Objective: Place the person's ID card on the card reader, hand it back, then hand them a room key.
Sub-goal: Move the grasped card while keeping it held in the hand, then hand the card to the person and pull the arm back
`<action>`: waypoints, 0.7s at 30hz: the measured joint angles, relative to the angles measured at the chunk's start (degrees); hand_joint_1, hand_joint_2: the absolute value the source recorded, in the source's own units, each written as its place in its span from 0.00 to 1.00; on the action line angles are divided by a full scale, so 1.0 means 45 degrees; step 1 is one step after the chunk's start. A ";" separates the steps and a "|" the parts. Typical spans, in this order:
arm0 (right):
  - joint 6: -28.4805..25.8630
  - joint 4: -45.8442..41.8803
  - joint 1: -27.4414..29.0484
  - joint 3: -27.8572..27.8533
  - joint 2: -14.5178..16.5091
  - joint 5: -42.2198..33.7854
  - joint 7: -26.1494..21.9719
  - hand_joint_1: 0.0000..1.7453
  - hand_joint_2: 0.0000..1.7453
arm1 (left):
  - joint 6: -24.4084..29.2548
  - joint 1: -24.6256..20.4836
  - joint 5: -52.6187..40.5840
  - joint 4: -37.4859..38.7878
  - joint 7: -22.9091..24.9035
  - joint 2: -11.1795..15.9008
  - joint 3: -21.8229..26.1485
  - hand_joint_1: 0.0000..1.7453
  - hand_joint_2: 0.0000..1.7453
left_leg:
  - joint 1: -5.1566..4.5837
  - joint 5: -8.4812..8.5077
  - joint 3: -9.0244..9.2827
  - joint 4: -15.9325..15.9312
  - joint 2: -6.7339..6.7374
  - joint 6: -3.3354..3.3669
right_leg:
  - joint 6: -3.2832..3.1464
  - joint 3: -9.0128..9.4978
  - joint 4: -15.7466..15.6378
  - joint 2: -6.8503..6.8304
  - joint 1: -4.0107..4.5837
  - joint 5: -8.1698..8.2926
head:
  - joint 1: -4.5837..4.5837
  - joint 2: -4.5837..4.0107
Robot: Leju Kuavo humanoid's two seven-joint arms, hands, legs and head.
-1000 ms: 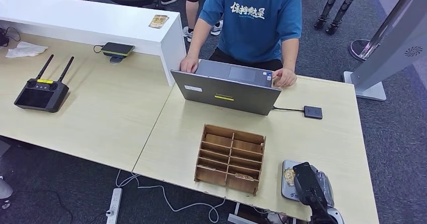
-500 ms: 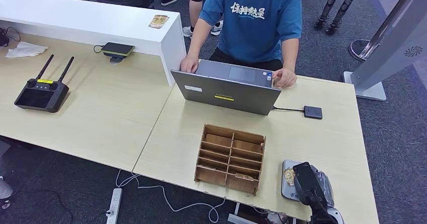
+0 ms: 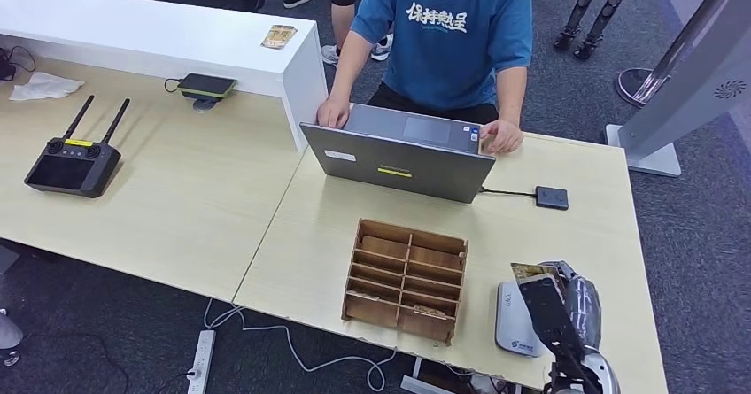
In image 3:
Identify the person's right hand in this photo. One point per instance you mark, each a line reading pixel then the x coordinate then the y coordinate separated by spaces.
pixel 334 112

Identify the person's left hand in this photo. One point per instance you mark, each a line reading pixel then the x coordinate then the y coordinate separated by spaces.
pixel 503 137

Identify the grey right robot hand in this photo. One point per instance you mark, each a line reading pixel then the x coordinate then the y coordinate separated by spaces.
pixel 586 315

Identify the autumn trees hotel card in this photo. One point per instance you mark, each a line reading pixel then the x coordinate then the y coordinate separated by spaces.
pixel 279 36
pixel 528 272

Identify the person's left forearm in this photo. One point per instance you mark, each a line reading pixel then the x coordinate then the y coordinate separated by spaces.
pixel 510 95

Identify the person's right forearm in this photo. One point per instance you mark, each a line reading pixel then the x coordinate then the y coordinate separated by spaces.
pixel 349 66

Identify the white card reader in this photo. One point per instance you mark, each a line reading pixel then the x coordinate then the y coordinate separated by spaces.
pixel 510 321

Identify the patterned room key card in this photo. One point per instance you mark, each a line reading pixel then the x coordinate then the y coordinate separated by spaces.
pixel 428 310

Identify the wooden card organizer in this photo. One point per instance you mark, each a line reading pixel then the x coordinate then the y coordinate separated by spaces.
pixel 375 315

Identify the grey laptop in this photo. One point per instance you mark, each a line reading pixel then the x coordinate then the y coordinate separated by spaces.
pixel 399 171

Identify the round grey phone stand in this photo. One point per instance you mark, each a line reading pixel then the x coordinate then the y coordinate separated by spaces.
pixel 204 105

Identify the black green phone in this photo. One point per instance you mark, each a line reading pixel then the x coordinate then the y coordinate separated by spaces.
pixel 205 84

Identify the chrome stanchion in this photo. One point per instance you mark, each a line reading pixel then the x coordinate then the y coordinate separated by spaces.
pixel 630 86

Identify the humanoid robot with black legs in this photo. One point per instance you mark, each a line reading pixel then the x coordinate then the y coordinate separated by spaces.
pixel 585 4

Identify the grey kiosk stand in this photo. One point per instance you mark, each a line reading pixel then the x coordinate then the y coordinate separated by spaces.
pixel 692 74

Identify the white counter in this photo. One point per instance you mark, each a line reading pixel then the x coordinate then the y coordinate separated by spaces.
pixel 147 33

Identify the black remote controller with antennas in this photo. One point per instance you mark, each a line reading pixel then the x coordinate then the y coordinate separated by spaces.
pixel 70 171

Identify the white power strip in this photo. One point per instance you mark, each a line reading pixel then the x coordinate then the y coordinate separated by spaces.
pixel 202 356

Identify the white tissue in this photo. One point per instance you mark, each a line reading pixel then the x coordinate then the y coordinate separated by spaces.
pixel 44 86

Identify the grey caster foot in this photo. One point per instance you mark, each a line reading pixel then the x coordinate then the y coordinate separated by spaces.
pixel 9 332

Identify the white desk frame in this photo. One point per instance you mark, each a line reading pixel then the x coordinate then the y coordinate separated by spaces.
pixel 418 386

